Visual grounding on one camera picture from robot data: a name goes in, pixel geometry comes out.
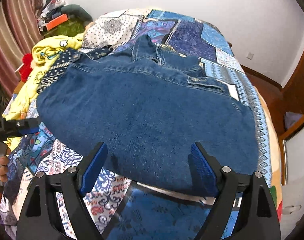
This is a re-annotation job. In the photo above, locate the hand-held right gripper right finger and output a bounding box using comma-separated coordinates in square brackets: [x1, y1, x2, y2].
[188, 142, 282, 240]

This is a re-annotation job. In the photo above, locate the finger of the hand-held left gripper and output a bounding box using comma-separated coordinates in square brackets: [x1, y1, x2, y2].
[3, 117, 41, 130]
[7, 127, 40, 137]

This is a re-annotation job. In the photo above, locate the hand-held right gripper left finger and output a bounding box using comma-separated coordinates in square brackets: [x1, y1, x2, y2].
[16, 142, 109, 240]

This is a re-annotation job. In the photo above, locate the blue denim jacket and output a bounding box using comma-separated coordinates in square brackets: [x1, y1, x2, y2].
[37, 35, 258, 197]

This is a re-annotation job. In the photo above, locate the person's left hand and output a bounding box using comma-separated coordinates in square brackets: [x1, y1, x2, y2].
[0, 147, 12, 183]

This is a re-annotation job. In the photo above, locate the red cloth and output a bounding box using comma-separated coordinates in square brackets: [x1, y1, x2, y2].
[19, 52, 37, 82]

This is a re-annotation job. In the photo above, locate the navy dotted cloth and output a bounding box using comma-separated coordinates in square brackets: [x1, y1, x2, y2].
[38, 45, 112, 94]

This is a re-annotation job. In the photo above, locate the yellow printed cloth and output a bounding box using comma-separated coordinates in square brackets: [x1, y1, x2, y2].
[3, 34, 86, 150]

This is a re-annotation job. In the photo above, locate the white sliding wardrobe door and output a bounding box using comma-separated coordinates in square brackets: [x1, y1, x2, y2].
[279, 110, 304, 188]

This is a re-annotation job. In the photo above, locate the white appliance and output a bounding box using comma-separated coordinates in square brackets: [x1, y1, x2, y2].
[274, 180, 304, 240]

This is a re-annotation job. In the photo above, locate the green patterned bag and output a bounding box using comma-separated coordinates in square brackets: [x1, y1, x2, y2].
[41, 17, 89, 39]

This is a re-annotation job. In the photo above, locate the orange box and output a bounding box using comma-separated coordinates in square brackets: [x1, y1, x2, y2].
[46, 14, 69, 30]

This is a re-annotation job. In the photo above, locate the striped red curtain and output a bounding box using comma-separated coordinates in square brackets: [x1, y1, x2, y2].
[0, 0, 47, 98]

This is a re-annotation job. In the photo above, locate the pile of clutter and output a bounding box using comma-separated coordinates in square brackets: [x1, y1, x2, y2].
[37, 0, 68, 28]

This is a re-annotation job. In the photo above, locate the dark grey cushion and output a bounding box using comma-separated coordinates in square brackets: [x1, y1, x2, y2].
[61, 4, 93, 22]

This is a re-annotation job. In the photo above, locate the wooden door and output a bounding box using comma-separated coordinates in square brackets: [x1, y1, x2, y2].
[282, 26, 304, 117]

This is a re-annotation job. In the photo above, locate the blue patchwork quilt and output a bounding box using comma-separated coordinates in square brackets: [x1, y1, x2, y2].
[0, 9, 283, 240]

